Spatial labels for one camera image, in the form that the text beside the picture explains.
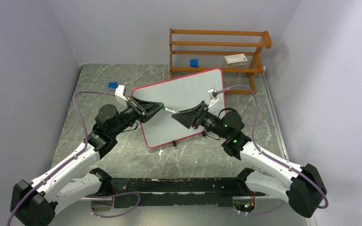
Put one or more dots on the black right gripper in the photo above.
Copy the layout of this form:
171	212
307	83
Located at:
194	116

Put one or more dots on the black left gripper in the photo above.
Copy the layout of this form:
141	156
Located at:
144	109

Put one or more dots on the green white marker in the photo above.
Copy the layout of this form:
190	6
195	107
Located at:
169	110

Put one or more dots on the pink-framed whiteboard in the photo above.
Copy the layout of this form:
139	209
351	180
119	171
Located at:
177	94

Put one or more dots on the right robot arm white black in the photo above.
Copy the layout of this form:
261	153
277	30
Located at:
300	186

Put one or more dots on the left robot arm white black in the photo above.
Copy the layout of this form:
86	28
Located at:
37	202

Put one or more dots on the blue eraser block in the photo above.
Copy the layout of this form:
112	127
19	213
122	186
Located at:
112	85

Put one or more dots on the blue object on rack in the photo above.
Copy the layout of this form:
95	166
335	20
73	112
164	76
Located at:
193	63

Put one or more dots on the orange wooden rack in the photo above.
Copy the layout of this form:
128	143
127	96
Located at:
210	47

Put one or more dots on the white red box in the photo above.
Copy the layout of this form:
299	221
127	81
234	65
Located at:
235	60

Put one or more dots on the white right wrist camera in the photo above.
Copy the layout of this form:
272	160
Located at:
213	94

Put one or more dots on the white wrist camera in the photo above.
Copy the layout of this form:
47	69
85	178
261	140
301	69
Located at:
213	94
120	94

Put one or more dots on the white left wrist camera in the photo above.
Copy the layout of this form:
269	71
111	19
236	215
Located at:
120	94

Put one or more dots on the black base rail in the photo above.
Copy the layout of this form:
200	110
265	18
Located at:
175	191

